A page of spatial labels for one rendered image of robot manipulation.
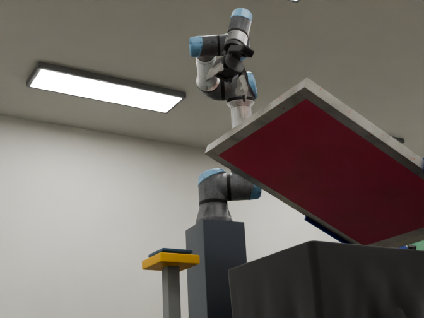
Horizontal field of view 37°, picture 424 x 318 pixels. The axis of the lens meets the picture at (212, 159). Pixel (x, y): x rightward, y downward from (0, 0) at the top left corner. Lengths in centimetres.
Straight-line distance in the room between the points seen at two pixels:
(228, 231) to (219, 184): 20
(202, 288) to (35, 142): 376
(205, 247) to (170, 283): 57
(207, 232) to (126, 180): 375
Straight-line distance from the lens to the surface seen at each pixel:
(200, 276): 246
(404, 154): 206
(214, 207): 254
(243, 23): 225
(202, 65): 242
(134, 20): 452
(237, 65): 215
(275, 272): 192
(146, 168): 630
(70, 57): 498
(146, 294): 599
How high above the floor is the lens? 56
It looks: 20 degrees up
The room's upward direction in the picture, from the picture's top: 3 degrees counter-clockwise
